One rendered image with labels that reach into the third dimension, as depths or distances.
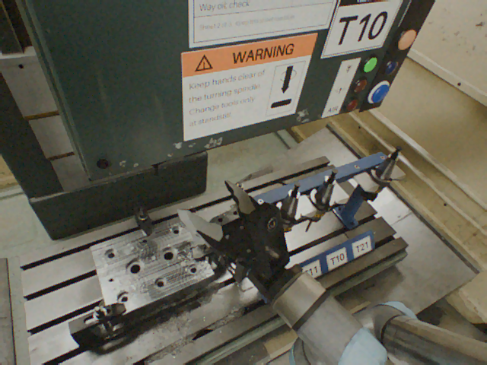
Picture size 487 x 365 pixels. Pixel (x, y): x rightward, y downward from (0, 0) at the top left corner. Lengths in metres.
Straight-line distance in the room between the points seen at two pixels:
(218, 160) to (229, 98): 1.46
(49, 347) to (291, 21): 0.96
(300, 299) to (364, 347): 0.10
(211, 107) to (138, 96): 0.08
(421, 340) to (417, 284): 0.89
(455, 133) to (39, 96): 1.29
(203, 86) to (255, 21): 0.08
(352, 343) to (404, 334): 0.12
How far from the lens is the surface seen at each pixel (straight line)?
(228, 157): 1.85
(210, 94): 0.36
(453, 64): 1.32
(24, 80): 1.04
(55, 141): 1.17
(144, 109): 0.34
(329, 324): 0.49
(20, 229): 1.71
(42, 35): 0.29
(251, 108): 0.40
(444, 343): 0.55
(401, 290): 1.43
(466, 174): 1.37
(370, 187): 0.99
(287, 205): 0.80
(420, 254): 1.48
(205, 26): 0.32
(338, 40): 0.43
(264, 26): 0.35
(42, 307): 1.12
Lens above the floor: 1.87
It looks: 48 degrees down
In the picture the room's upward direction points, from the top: 9 degrees clockwise
